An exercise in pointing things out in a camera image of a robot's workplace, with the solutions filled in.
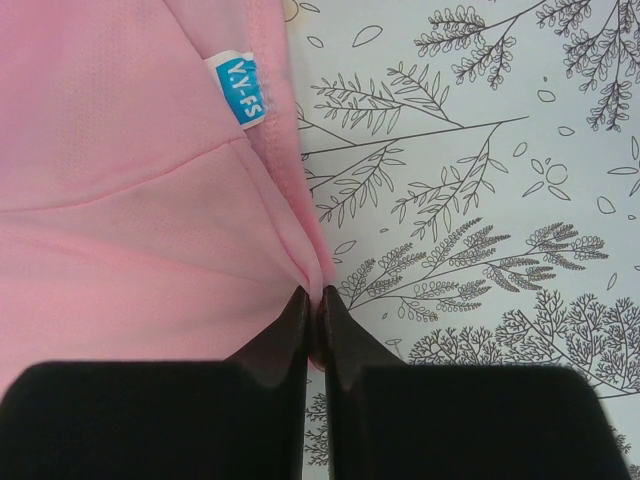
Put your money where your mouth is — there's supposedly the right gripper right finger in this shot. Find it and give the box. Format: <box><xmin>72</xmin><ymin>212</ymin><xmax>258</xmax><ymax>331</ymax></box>
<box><xmin>319</xmin><ymin>286</ymin><xmax>629</xmax><ymax>479</ymax></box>

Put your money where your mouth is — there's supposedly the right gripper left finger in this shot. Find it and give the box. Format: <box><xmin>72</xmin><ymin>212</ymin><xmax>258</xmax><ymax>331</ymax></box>
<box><xmin>1</xmin><ymin>290</ymin><xmax>309</xmax><ymax>479</ymax></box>

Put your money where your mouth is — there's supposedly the pink t-shirt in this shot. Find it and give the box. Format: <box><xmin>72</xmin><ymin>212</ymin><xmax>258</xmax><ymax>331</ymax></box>
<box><xmin>1</xmin><ymin>1</ymin><xmax>334</xmax><ymax>387</ymax></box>

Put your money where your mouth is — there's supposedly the floral patterned table mat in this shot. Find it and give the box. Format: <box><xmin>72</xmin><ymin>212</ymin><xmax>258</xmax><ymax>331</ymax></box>
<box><xmin>284</xmin><ymin>0</ymin><xmax>639</xmax><ymax>478</ymax></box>

